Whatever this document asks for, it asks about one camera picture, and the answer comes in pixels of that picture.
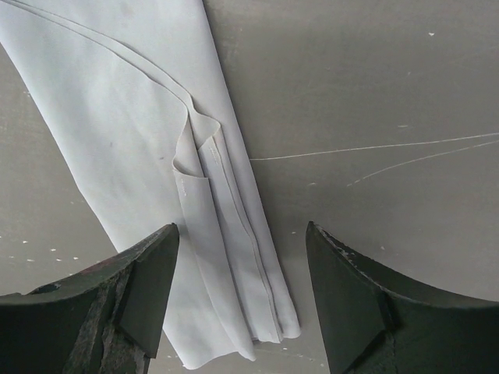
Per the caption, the grey underwear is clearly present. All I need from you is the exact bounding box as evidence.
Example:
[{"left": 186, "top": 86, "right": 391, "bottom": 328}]
[{"left": 1, "top": 1, "right": 301, "bottom": 369}]

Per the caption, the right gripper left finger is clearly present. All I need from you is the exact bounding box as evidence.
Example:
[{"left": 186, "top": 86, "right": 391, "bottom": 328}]
[{"left": 1, "top": 224, "right": 179, "bottom": 373}]

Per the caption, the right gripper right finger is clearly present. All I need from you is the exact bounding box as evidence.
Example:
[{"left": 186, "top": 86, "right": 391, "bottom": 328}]
[{"left": 306, "top": 222, "right": 498, "bottom": 373}]

